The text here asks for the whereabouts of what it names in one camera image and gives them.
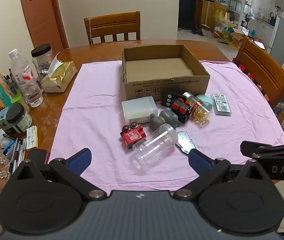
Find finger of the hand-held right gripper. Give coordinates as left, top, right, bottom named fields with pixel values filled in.
left=240, top=141, right=284, bottom=157

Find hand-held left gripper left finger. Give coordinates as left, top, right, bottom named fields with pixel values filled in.
left=9, top=148, right=107, bottom=201

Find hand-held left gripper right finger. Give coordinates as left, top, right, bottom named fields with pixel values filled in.
left=173, top=148, right=274, bottom=201

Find clear plastic jar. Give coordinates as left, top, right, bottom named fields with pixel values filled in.
left=129, top=124, right=178, bottom=172

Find grey cat figurine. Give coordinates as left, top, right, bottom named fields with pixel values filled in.
left=149, top=108, right=181, bottom=130

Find clear case with white label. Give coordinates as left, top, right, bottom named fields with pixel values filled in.
left=210, top=92, right=232, bottom=117

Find white plastic bottle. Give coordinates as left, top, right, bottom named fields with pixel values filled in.
left=121, top=97, right=156, bottom=126

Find brown cardboard box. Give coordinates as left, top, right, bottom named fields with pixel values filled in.
left=121, top=44, right=211, bottom=103

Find phone in red case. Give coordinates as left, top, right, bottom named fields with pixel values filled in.
left=27, top=149, right=49, bottom=166

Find clear bottle of gold capsules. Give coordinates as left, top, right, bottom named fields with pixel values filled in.
left=183, top=92, right=210, bottom=127

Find pink towel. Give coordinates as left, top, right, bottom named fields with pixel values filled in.
left=49, top=60, right=284, bottom=197

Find black toy train red wheels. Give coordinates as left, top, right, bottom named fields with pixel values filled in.
left=170, top=99, right=192, bottom=123

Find teal round container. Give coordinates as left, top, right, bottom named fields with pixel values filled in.
left=196, top=94, right=214, bottom=112

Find row of pens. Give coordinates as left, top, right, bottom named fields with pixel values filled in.
left=8, top=137, right=28, bottom=175

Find wooden chair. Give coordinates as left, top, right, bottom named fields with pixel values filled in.
left=234, top=38, right=284, bottom=110
left=84, top=11, right=141, bottom=45

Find black remote control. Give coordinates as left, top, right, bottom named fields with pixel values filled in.
left=160, top=90, right=187, bottom=107

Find dark jar with black lid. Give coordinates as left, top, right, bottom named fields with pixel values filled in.
left=6, top=104, right=33, bottom=135

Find green lidded cup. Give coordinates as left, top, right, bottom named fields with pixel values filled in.
left=10, top=93, right=31, bottom=113

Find gold tissue pack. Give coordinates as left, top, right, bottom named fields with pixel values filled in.
left=40, top=52, right=77, bottom=93

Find teal small carton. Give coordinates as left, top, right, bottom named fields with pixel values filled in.
left=0, top=106, right=11, bottom=131

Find grey refrigerator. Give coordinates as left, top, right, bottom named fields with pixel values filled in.
left=267, top=16, right=284, bottom=63

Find clear water bottle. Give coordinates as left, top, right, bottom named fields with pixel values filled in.
left=8, top=49, right=44, bottom=108

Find pens in holder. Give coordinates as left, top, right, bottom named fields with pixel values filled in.
left=2, top=69, right=20, bottom=96

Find open cardboard box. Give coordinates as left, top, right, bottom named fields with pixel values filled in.
left=229, top=27, right=250, bottom=48

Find clear jar with black lid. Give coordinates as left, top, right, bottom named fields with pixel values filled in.
left=31, top=44, right=54, bottom=77

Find yellow plastic bags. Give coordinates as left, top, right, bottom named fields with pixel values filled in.
left=214, top=10, right=235, bottom=43

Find wooden cabinet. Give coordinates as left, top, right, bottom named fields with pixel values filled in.
left=201, top=0, right=228, bottom=27

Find wooden door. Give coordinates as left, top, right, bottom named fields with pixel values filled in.
left=17, top=0, right=70, bottom=53

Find crystal bead bracelet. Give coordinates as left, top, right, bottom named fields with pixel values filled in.
left=0, top=157, right=11, bottom=179

